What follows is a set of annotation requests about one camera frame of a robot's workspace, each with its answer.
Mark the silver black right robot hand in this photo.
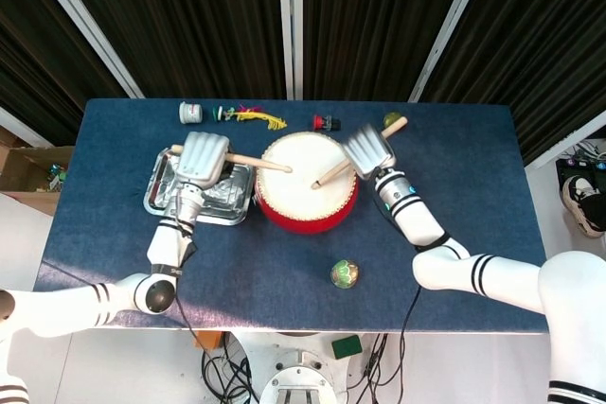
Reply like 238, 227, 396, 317
341, 122, 398, 182

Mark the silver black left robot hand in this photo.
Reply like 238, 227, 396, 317
173, 132, 233, 187

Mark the wooden drumstick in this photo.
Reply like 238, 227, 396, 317
311, 115, 408, 190
169, 143, 294, 174

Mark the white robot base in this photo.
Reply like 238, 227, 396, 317
234, 330, 370, 404

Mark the red drum with white skin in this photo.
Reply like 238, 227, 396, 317
254, 131, 360, 236

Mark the silver metal tray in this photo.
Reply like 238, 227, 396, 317
142, 147, 256, 228

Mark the small white jar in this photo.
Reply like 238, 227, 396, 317
178, 100, 204, 125

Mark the red and black button toy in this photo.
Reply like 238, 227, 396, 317
312, 114, 342, 132

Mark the colourful feather shuttlecock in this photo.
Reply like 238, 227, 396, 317
211, 103, 289, 133

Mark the green gold nesting doll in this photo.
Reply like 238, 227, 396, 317
330, 258, 361, 291

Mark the dark pleated curtain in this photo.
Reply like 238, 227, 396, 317
0, 0, 606, 167

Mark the blue table cloth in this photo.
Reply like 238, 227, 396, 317
23, 98, 564, 335

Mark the brown cardboard box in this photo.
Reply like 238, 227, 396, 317
0, 145, 75, 217

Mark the orange box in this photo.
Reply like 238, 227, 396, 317
193, 330, 226, 351

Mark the green block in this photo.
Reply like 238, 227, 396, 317
330, 334, 364, 360

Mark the black power box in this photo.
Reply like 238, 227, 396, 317
556, 138, 606, 181

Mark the black and white shoe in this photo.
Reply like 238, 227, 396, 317
561, 174, 606, 238

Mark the white frame post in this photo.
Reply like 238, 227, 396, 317
276, 0, 304, 101
0, 105, 53, 149
525, 109, 606, 171
407, 0, 496, 103
18, 0, 146, 100

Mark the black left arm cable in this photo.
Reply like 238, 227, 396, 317
172, 193, 209, 353

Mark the black floor cable bundle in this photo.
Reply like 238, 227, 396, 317
201, 335, 259, 404
354, 332, 408, 404

